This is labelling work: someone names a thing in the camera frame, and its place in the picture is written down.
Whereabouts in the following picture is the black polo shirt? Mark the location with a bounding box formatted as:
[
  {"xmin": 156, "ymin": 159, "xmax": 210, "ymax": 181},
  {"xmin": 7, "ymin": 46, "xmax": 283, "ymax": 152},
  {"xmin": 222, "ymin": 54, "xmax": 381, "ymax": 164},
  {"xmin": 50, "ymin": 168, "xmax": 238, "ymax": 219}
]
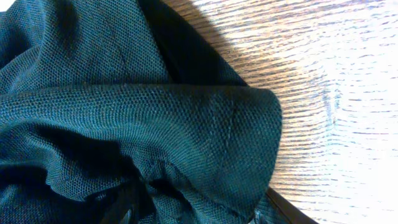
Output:
[{"xmin": 1, "ymin": 1, "xmax": 282, "ymax": 223}]

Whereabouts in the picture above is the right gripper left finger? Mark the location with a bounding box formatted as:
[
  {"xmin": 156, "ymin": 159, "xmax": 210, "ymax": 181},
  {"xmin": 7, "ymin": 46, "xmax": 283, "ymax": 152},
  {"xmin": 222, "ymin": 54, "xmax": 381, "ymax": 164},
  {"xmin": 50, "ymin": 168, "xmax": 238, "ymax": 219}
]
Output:
[{"xmin": 99, "ymin": 182, "xmax": 139, "ymax": 224}]

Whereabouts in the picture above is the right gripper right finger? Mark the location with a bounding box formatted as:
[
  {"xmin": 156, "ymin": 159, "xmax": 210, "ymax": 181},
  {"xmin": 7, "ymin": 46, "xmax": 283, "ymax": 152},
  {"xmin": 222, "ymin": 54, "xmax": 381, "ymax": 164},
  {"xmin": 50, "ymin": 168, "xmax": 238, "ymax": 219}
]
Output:
[{"xmin": 253, "ymin": 187, "xmax": 318, "ymax": 224}]

